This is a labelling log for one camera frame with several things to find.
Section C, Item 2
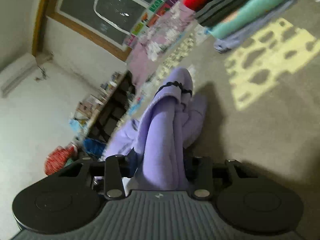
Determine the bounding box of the large dark window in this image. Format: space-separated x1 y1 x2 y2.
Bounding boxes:
31 0 152 61

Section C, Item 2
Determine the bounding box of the blue bag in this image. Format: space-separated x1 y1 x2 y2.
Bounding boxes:
82 138 106 158

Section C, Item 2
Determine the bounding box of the white air conditioner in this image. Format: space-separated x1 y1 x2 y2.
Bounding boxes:
1 53 37 98

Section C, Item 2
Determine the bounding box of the colourful cartoon border strip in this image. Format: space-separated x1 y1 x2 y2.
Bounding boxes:
124 0 179 48

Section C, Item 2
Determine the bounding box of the black striped folded garment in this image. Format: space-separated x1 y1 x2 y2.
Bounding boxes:
194 0 249 27

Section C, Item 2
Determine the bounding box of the purple sweatshirt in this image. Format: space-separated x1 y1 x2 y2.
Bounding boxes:
102 68 207 191

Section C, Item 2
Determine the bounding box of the dark low table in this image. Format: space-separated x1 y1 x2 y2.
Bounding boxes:
84 71 136 142

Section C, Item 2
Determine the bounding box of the teal folded garment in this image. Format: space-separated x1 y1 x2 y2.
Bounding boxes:
208 0 286 39

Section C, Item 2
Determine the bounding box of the lavender folded garment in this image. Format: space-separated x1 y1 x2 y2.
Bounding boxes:
214 0 297 53

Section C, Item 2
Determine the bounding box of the pink floral quilt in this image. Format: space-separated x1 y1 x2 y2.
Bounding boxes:
127 2 195 88

